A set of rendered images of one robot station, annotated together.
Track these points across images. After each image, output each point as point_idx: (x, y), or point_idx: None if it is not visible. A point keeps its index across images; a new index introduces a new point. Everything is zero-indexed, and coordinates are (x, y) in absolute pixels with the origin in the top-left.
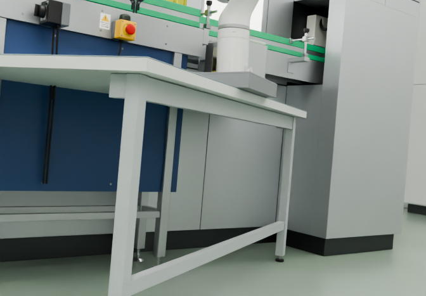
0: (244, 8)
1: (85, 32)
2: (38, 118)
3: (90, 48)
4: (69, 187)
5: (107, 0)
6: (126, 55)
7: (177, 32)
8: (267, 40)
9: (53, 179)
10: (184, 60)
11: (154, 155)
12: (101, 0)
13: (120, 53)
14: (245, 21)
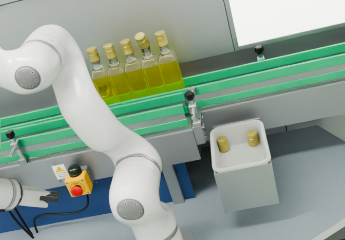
0: (143, 228)
1: (45, 188)
2: None
3: (62, 194)
4: None
5: (55, 148)
6: (104, 186)
7: (154, 147)
8: (339, 65)
9: None
10: (180, 165)
11: None
12: (48, 150)
13: (88, 198)
14: (154, 239)
